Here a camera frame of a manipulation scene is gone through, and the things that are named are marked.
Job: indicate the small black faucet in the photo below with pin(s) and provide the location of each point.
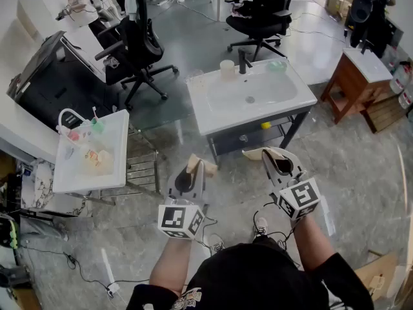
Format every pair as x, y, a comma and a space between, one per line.
365, 47

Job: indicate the person's right forearm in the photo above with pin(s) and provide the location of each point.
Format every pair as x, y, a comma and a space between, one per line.
311, 244

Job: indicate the person's black printed shirt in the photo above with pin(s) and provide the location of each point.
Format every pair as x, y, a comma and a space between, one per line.
251, 276

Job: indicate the dark slatted metal rack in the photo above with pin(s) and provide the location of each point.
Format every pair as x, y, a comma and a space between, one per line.
142, 170

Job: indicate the person's shoe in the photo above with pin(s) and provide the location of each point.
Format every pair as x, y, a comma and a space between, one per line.
216, 242
261, 225

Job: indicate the person's right shoe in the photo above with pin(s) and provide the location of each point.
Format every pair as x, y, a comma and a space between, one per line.
261, 225

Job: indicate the cardboard sheet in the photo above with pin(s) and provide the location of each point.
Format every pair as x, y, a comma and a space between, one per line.
377, 270

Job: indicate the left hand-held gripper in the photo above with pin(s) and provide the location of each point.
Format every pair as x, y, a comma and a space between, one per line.
175, 218

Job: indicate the black basin faucet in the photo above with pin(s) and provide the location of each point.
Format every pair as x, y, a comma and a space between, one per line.
242, 63

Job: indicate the brown wooden stand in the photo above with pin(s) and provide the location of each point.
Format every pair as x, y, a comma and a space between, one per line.
348, 86

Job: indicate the translucent beige cup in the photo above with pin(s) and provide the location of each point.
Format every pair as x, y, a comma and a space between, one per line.
227, 71

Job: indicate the black green shoe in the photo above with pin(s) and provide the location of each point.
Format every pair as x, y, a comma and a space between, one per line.
13, 234

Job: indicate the pink small bottle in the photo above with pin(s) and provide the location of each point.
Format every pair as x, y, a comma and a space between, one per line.
73, 135

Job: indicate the clear water bottle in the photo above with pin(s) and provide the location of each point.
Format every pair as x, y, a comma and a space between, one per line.
407, 97
400, 77

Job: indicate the clear glass cup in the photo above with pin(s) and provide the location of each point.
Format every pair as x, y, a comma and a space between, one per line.
195, 79

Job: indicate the green soap dish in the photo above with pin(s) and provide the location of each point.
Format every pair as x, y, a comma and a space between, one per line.
277, 66

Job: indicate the small white basin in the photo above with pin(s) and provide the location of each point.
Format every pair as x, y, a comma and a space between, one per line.
371, 66

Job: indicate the pale cloth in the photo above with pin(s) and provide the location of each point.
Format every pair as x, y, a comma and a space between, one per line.
130, 2

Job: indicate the pink cloth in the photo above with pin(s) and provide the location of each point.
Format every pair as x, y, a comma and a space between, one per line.
237, 11

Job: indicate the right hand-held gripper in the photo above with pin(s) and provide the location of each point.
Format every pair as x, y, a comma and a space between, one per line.
300, 195

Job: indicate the grey cloth pile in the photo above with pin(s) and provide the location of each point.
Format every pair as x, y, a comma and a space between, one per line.
42, 229

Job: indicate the wooden pallet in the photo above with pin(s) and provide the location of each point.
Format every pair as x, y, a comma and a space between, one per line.
385, 115

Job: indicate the white ceramic washbasin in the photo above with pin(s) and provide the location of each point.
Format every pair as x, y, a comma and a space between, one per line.
226, 115

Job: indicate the orange printed packet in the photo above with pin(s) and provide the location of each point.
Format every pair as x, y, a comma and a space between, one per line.
92, 157

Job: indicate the white counter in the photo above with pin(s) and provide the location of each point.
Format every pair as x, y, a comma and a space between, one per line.
42, 15
19, 131

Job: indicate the black bin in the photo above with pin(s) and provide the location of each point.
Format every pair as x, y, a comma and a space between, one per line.
64, 92

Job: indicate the black mesh office chair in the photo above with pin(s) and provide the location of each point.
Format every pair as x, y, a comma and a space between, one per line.
258, 27
142, 44

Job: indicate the person's left forearm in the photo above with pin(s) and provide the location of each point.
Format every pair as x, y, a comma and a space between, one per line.
171, 263

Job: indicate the white power strip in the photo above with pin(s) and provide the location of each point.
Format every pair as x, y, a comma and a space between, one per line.
113, 288

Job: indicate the yellow small object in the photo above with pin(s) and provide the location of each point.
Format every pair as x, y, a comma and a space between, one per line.
265, 125

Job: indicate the black bag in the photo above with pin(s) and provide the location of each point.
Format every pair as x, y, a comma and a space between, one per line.
264, 2

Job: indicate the marble pattern slab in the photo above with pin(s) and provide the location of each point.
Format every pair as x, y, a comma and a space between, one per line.
40, 186

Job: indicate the person's left shoe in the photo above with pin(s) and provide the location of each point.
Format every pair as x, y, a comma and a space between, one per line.
216, 242

